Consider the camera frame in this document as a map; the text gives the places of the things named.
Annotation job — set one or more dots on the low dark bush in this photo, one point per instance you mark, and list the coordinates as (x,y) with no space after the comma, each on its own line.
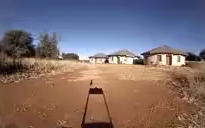
(70,56)

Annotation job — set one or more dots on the pale house with grey roof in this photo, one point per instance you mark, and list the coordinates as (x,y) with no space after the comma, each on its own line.
(122,57)

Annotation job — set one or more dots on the tall green tree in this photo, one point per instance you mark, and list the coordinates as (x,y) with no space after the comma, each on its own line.
(48,46)

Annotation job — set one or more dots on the red dirt path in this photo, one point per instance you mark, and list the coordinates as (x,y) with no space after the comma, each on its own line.
(123,96)

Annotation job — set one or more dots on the small pale house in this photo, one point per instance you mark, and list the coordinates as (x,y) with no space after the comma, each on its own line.
(97,59)

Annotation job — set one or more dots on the broad dark tree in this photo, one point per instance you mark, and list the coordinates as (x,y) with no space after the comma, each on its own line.
(17,43)

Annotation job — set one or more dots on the pale house with brown roof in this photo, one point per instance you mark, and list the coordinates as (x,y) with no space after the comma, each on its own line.
(164,56)

